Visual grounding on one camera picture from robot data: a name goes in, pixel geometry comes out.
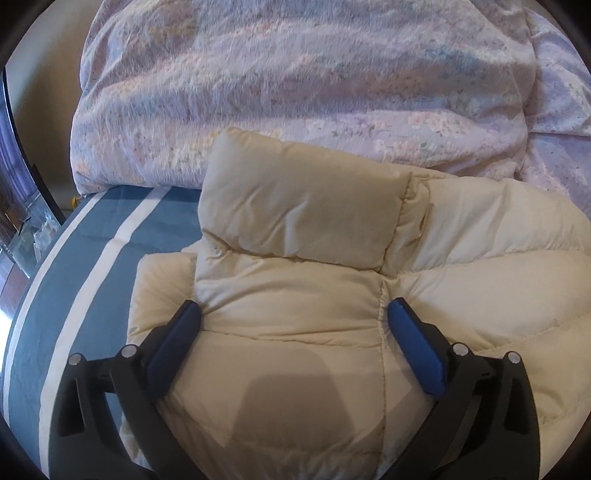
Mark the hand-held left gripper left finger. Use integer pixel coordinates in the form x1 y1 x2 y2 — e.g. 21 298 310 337
48 300 206 480

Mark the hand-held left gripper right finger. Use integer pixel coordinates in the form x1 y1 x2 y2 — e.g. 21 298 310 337
387 298 542 480

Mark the cream puffer jacket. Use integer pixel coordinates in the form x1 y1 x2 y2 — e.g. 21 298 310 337
121 127 591 480

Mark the blue white striped bed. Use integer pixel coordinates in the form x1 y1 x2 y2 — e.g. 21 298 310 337
2 185 206 476

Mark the glass television stand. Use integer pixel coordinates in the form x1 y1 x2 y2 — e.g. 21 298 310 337
0 203 63 319

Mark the flat screen television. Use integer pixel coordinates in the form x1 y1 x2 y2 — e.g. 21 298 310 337
2 69 62 222

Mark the lilac floral quilt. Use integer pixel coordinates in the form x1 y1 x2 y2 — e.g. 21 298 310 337
70 0 542 198
524 9 591 206

